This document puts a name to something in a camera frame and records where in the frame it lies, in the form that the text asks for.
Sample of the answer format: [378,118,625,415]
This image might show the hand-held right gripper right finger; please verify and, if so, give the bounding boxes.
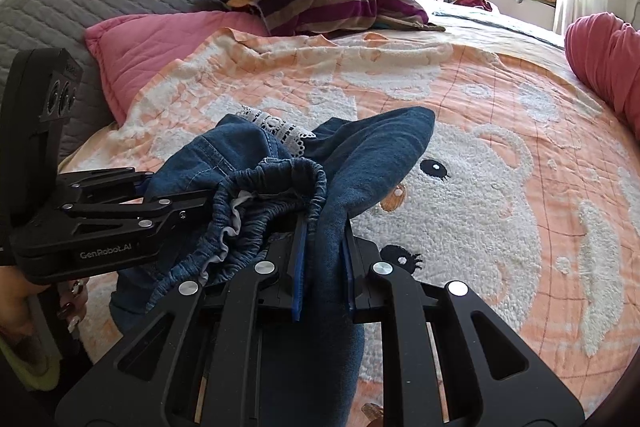
[340,234,586,427]

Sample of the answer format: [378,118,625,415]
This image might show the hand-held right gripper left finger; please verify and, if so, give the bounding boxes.
[55,214,311,427]

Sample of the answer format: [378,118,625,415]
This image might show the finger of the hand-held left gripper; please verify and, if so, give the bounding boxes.
[56,168,156,204]
[59,188,217,230]

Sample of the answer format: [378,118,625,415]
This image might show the blue denim pants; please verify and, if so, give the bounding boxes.
[109,106,437,427]

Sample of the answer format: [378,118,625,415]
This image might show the person's left hand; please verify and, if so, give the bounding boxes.
[0,266,92,339]

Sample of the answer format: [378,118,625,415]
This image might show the pink quilted pillow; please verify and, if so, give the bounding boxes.
[83,10,272,126]

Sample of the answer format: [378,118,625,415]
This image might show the peach printed blanket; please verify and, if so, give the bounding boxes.
[56,14,640,427]

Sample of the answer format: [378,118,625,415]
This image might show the pale bedsheet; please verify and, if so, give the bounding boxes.
[429,1,567,50]

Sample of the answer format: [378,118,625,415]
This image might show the red bolster pillow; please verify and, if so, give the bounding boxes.
[564,12,640,136]

